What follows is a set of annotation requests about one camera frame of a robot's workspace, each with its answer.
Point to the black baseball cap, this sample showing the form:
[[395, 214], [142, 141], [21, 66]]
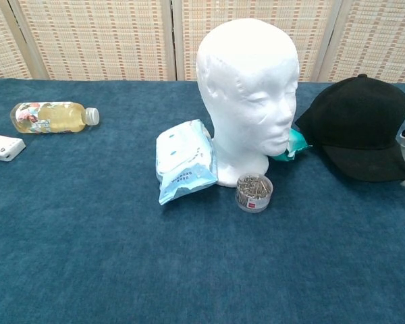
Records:
[[354, 128]]

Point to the white foam mannequin head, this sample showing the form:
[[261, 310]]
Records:
[[246, 84]]

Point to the woven bamboo folding screen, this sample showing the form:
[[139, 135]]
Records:
[[104, 37]]

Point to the green tissue pack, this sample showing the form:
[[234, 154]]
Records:
[[295, 143]]

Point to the clear round pin box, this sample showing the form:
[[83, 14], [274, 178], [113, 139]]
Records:
[[254, 195]]

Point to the light blue wet wipes pack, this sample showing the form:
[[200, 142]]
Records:
[[182, 158]]

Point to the blue table cloth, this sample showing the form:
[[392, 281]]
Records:
[[121, 253]]

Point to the tea bottle with white cap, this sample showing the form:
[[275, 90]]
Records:
[[54, 118]]

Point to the small pink white box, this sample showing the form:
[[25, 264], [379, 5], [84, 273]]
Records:
[[3, 148]]

